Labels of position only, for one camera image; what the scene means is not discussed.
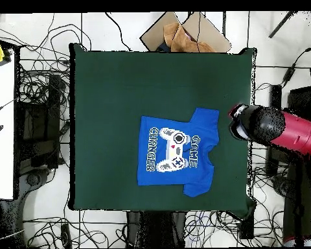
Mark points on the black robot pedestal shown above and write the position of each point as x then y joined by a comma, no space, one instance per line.
155,228

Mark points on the blue printed t-shirt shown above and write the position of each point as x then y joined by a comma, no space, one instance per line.
176,176

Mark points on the black rod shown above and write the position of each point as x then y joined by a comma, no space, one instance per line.
281,24

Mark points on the open cardboard box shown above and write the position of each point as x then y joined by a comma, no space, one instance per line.
207,31

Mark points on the tan cloth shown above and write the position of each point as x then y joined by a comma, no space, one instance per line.
182,41

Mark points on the white desk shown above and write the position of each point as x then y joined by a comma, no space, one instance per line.
1,129

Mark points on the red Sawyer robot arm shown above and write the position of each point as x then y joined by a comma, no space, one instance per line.
295,135

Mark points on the dark green table cloth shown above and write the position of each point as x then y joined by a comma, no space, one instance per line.
114,103

